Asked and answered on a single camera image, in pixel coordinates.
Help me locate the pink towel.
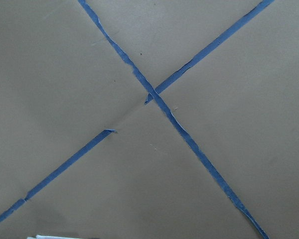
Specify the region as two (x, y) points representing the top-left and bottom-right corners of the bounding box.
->
(26, 235), (75, 239)

